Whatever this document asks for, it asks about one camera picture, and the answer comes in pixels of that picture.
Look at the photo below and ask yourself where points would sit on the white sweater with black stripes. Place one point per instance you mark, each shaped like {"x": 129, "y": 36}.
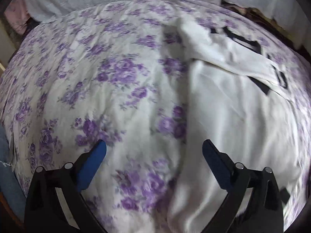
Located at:
{"x": 241, "y": 101}

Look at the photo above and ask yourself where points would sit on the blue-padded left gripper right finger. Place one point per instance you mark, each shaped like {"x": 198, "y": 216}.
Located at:
{"x": 253, "y": 201}

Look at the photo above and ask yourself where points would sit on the pink floral fabric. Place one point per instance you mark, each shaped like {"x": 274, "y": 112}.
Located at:
{"x": 18, "y": 17}

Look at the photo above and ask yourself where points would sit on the purple floral bedsheet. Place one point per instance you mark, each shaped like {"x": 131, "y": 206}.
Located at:
{"x": 117, "y": 72}

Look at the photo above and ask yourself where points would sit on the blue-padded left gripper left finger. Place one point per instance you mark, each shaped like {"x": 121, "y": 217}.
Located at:
{"x": 54, "y": 202}

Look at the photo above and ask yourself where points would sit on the light blue folded garment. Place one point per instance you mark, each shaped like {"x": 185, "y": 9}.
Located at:
{"x": 10, "y": 187}

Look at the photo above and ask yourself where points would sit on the stacked brown bedding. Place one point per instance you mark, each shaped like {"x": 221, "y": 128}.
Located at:
{"x": 257, "y": 17}

